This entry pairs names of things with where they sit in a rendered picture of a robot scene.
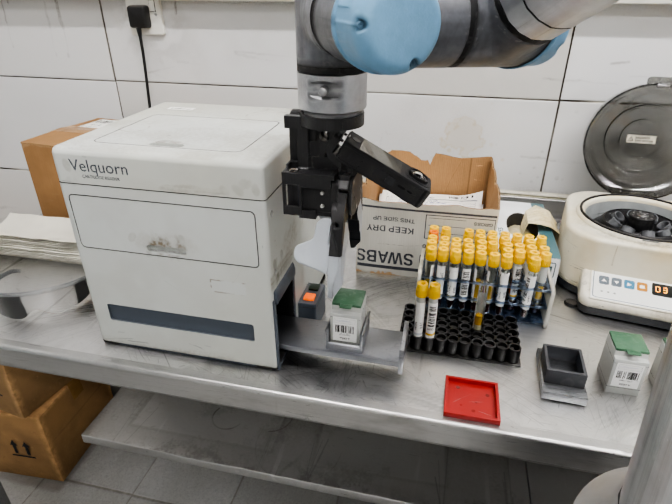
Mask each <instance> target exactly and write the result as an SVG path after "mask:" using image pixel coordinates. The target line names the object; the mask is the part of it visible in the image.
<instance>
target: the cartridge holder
mask: <svg viewBox="0 0 672 504"><path fill-rule="evenodd" d="M536 359H537V367H538V376H539V384H540V393H541V398H544V399H550V400H556V401H561V402H567V403H572V404H577V405H583V406H586V405H587V402H588V396H587V392H586V388H585V384H586V381H587V378H588V374H587V370H586V366H585V362H584V358H583V354H582V350H581V349H576V348H570V347H564V346H557V345H551V344H545V343H543V347H542V348H537V351H536Z"/></svg>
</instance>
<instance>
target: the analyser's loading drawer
mask: <svg viewBox="0 0 672 504"><path fill-rule="evenodd" d="M369 323H370V311H368V312H367V314H366V317H365V321H364V324H363V327H362V331H361V334H360V341H359V346H355V345H348V344H341V343H335V342H330V319H329V321H323V320H315V319H308V318H301V317H294V316H287V315H280V314H277V324H278V338H279V349H284V350H290V351H296V352H303V353H309V354H316V355H322V356H329V357H335V358H342V359H348V360H355V361H361V362H368V363H374V364H381V365H387V366H394V367H398V374H402V372H403V366H404V361H405V355H406V349H407V342H408V330H409V321H406V320H405V323H404V328H403V332H401V331H394V330H387V329H380V328H373V327H369Z"/></svg>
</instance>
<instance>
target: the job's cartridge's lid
mask: <svg viewBox="0 0 672 504"><path fill-rule="evenodd" d="M365 295H366V291H364V290H356V289H348V288H340V289H339V291H338V292H337V294H336V295H335V296H334V299H333V301H332V305H339V308H343V309H351V308H352V307H354V308H361V307H362V304H363V301H364V298H365Z"/></svg>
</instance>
